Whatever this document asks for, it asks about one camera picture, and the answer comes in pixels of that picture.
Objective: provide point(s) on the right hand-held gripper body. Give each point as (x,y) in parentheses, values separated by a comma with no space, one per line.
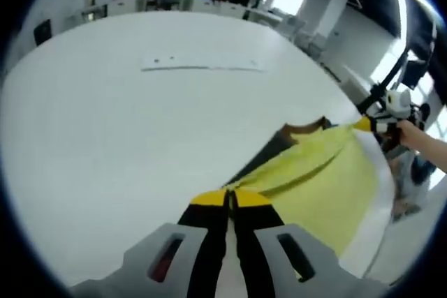
(398,102)

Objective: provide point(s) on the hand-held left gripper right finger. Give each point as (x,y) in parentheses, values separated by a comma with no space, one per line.
(265,242)

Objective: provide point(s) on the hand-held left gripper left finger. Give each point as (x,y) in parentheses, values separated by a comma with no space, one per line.
(195,242)

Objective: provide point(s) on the yellow garment grey blue sleeves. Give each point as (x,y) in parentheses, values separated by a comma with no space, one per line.
(314,200)

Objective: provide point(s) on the person's right hand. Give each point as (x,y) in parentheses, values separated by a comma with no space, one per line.
(408,134)

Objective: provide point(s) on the black monitor on stand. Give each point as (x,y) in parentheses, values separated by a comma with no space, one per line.
(416,74)

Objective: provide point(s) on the white table socket panel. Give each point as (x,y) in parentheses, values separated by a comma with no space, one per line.
(202,60)

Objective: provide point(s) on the long white counter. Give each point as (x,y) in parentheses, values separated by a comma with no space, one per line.
(122,6)

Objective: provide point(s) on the black flat panel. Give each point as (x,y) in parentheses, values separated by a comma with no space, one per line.
(42,33)

